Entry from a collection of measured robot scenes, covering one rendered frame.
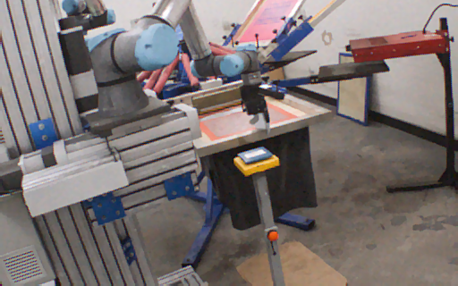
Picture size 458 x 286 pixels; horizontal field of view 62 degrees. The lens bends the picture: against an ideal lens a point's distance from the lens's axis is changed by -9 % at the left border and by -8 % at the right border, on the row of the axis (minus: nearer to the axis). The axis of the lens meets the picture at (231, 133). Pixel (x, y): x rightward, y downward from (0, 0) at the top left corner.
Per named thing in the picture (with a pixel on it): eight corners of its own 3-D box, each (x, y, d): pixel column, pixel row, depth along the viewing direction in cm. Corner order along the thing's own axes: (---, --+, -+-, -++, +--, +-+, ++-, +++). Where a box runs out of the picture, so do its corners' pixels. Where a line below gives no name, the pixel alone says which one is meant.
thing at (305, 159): (321, 206, 192) (309, 119, 179) (231, 237, 182) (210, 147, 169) (318, 204, 195) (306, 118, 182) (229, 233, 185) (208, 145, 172)
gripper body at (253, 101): (242, 113, 167) (237, 84, 163) (262, 108, 169) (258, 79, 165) (249, 117, 160) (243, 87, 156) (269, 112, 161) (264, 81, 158)
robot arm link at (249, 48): (230, 46, 154) (241, 43, 161) (235, 75, 158) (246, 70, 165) (249, 45, 150) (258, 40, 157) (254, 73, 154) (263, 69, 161)
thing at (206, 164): (242, 208, 183) (228, 140, 173) (224, 214, 181) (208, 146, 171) (216, 175, 226) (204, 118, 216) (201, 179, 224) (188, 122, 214)
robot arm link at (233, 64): (213, 79, 150) (227, 72, 159) (240, 77, 144) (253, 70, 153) (208, 58, 148) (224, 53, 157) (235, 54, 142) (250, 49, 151)
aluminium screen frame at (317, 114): (332, 119, 172) (331, 110, 171) (199, 157, 160) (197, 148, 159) (266, 92, 246) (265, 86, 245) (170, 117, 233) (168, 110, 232)
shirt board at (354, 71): (384, 69, 285) (382, 58, 282) (391, 81, 248) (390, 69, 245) (207, 93, 322) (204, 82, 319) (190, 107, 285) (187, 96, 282)
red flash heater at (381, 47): (434, 44, 273) (432, 27, 269) (451, 54, 231) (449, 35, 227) (350, 54, 290) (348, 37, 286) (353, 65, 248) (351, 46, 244)
